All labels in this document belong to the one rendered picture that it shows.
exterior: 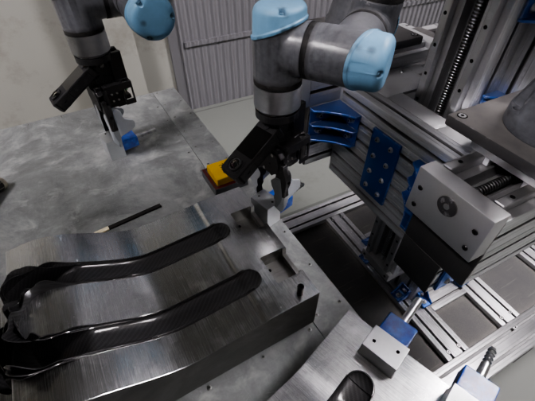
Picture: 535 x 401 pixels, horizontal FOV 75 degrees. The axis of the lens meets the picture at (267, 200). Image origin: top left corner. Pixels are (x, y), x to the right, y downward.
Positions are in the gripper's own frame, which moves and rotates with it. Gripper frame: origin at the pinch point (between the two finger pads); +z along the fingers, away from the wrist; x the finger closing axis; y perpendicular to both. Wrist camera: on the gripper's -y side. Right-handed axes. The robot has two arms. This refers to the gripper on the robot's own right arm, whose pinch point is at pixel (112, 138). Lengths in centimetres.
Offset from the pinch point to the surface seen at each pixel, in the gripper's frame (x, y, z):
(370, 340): -72, 8, -4
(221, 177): -28.1, 13.2, 1.0
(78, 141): 11.6, -6.2, 4.7
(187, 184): -21.5, 7.8, 4.7
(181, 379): -60, -14, -1
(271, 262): -54, 6, -2
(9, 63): 159, -7, 33
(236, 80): 129, 121, 70
